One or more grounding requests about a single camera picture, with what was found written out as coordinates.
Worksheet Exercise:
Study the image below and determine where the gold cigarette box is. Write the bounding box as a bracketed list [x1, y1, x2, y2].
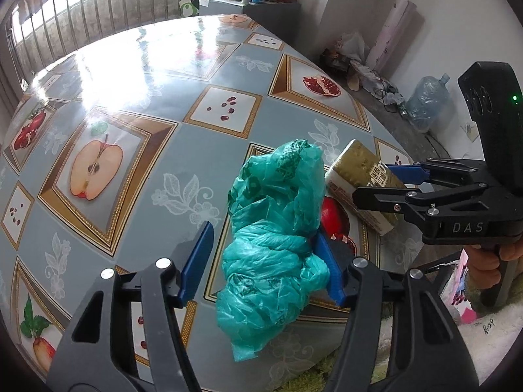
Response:
[325, 139, 406, 236]

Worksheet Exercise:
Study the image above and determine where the teal plastic bag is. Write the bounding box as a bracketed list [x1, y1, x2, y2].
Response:
[216, 140, 330, 362]

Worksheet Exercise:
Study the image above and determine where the person's right hand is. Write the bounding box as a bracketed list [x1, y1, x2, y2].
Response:
[464, 240, 523, 289]

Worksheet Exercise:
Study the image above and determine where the large clear water jug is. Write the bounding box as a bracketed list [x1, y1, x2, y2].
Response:
[406, 73, 450, 134]

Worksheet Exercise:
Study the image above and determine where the pink rolled mat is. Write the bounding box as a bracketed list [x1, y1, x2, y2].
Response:
[365, 0, 417, 74]

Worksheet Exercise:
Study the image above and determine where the floor clutter pile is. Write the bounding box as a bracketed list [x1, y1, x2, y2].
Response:
[318, 32, 405, 111]

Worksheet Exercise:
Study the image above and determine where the fruit pattern tablecloth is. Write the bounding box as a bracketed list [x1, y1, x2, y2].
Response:
[1, 15, 417, 391]

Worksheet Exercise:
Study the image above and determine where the grey cabinet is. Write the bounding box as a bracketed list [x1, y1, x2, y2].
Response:
[198, 0, 300, 44]

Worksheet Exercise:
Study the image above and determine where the metal balcony railing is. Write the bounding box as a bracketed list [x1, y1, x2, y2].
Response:
[6, 0, 181, 82]

